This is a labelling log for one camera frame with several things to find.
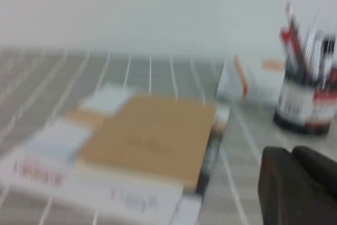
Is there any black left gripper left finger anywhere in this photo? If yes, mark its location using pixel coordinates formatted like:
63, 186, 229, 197
257, 145, 337, 225

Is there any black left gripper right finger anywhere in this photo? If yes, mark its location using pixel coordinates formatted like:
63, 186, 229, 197
292, 145, 337, 196

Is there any red capped marker pen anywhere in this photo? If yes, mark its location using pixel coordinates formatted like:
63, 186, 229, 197
279, 26, 297, 62

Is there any black mesh pen holder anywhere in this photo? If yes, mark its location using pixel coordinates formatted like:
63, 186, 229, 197
273, 58, 337, 135

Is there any black marker pen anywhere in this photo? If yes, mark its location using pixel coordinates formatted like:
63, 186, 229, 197
322, 34, 337, 78

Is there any white brochure with photos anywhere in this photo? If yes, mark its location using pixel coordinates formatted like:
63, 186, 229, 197
77, 84, 234, 225

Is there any white orange ROS book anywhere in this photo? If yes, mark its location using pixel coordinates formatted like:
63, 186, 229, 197
234, 55, 286, 104

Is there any brown kraft notebook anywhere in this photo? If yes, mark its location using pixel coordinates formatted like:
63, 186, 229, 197
76, 94, 218, 194

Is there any red black striped pencil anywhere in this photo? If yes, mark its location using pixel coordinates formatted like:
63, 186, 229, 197
285, 2, 313, 78

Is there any grey white checked tablecloth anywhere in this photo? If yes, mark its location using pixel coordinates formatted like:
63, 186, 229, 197
0, 48, 337, 225

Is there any white brochure with logo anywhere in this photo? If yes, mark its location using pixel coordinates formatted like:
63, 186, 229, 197
0, 148, 185, 225

